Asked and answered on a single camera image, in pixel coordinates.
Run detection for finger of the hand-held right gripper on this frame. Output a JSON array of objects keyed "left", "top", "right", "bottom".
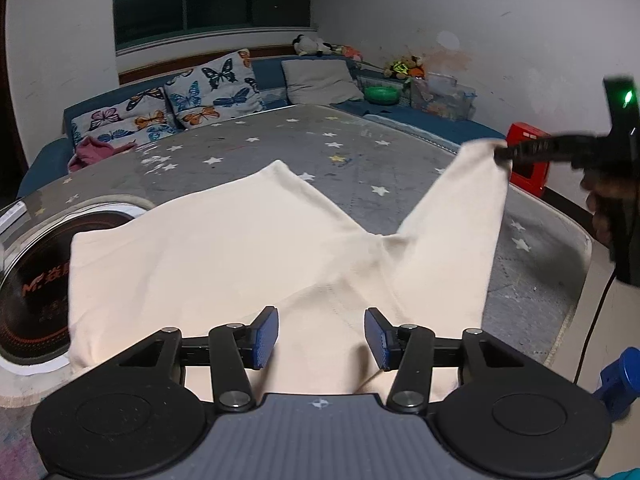
[{"left": 494, "top": 132, "right": 601, "bottom": 166}]

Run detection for butterfly print pillow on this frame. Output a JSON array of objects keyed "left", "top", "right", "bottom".
[
  {"left": 164, "top": 49, "right": 266, "bottom": 130},
  {"left": 70, "top": 87, "right": 178, "bottom": 148}
]

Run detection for black cable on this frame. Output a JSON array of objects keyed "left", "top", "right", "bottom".
[{"left": 572, "top": 260, "right": 621, "bottom": 386}]

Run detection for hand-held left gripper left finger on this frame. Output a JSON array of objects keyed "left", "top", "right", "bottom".
[{"left": 107, "top": 306, "right": 279, "bottom": 413}]

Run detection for person's right hand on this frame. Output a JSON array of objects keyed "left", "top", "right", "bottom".
[{"left": 580, "top": 170, "right": 615, "bottom": 250}]

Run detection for pink cloth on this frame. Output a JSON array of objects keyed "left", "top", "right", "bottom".
[{"left": 67, "top": 137, "right": 137, "bottom": 173}]

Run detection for blue sofa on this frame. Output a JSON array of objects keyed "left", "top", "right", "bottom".
[{"left": 17, "top": 52, "right": 506, "bottom": 201}]

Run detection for blue plastic clamp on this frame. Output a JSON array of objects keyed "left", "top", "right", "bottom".
[{"left": 592, "top": 347, "right": 640, "bottom": 423}]

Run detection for black and white plush toy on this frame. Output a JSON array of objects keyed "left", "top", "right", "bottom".
[{"left": 292, "top": 34, "right": 333, "bottom": 57}]

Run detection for red box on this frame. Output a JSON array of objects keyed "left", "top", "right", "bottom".
[{"left": 506, "top": 122, "right": 550, "bottom": 198}]

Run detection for dark window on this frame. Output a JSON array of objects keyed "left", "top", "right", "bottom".
[{"left": 114, "top": 0, "right": 313, "bottom": 53}]

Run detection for grey pillow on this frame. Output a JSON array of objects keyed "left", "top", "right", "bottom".
[{"left": 281, "top": 59, "right": 365, "bottom": 106}]

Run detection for cream pants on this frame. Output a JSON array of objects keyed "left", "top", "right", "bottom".
[{"left": 67, "top": 139, "right": 513, "bottom": 403}]

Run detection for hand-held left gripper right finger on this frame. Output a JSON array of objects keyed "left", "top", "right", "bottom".
[{"left": 364, "top": 308, "right": 538, "bottom": 412}]

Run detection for teal clothing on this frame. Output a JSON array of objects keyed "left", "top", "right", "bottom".
[{"left": 597, "top": 465, "right": 640, "bottom": 480}]

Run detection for round black mattress label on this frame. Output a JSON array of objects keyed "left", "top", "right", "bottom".
[{"left": 0, "top": 200, "right": 157, "bottom": 376}]

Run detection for green bowl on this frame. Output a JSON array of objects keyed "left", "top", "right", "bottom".
[{"left": 363, "top": 85, "right": 401, "bottom": 103}]

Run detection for clear plastic storage box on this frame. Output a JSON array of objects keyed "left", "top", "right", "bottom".
[{"left": 410, "top": 74, "right": 476, "bottom": 122}]

